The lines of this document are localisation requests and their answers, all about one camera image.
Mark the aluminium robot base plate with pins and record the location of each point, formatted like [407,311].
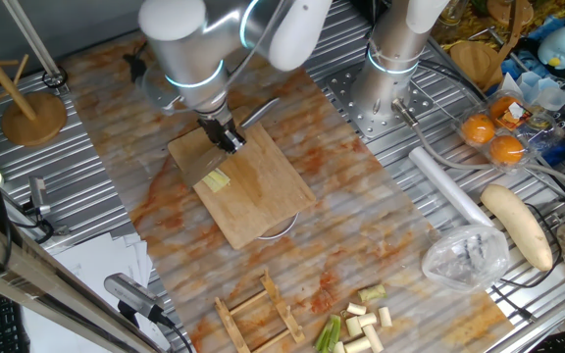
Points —
[344,90]

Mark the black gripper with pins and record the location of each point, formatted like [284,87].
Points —
[216,128]

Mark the light blue plush toy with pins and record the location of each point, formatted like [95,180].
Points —
[559,46]

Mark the green scallion leaf bunch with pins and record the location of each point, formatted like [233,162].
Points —
[329,333]

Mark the pale green scallion piece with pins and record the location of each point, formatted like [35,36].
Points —
[372,293]

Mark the white paper stack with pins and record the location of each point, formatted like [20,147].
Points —
[91,255]

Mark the small silver camera on clamp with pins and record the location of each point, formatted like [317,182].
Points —
[38,193]

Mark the white daikon radish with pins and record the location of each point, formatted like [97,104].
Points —
[518,225]

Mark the clear plastic fruit container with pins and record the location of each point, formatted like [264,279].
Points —
[528,122]

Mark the silver camera with black mount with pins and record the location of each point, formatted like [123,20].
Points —
[130,294]

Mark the orange marble pattern mat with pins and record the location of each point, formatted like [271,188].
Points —
[385,220]

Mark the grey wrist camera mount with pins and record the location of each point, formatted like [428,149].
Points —
[157,93]

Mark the white plastic wrap roll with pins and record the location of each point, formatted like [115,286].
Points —
[446,188]

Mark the clear plastic bag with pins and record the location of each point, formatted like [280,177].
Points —
[464,260]

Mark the wooden disc holder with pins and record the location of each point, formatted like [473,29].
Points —
[476,61]

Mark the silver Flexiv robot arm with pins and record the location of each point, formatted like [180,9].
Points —
[184,59]

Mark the wooden stand with round base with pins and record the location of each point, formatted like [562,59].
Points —
[35,120]

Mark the aluminium frame beam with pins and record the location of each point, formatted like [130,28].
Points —
[42,284]

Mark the clear plastic cups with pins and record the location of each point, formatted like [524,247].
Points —
[540,90]

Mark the orange fruit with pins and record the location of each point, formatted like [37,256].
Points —
[477,129]
[506,149]
[498,109]

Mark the wooden knife rack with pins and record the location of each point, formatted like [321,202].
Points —
[282,306]

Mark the wooden cutting board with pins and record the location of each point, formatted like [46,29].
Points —
[263,196]

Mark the steel cleaver knife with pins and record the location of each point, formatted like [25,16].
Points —
[201,164]

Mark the white scallion stalk piece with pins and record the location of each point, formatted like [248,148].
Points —
[212,184]

